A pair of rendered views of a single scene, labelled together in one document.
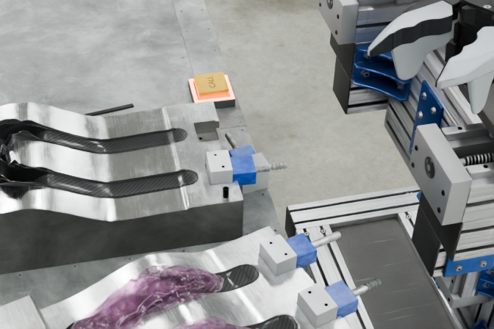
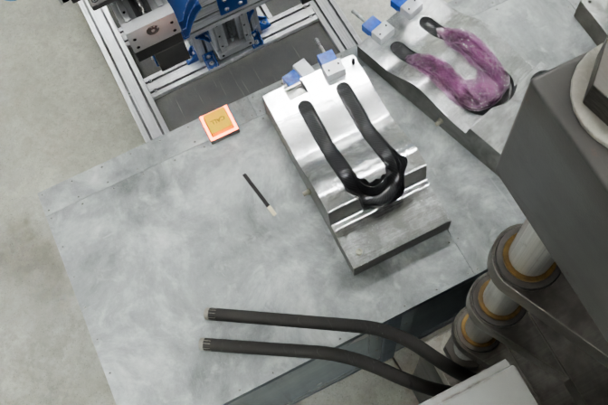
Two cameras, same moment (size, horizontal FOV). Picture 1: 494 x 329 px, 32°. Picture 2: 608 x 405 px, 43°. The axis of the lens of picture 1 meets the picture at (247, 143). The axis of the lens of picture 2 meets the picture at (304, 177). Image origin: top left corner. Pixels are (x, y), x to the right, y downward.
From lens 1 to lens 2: 1.75 m
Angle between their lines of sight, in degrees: 54
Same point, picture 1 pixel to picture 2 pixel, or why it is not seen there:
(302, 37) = not seen: outside the picture
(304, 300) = (414, 10)
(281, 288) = (402, 29)
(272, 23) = not seen: outside the picture
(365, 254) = (194, 114)
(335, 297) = (403, 0)
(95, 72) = (209, 216)
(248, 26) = not seen: outside the picture
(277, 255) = (388, 28)
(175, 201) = (365, 89)
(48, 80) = (228, 246)
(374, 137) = (19, 155)
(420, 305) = (232, 76)
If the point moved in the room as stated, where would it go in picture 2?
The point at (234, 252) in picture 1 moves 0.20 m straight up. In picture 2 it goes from (384, 57) to (385, 13)
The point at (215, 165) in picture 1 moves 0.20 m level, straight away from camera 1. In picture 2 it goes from (338, 68) to (261, 89)
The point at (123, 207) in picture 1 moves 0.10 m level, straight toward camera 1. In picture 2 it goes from (378, 116) to (414, 100)
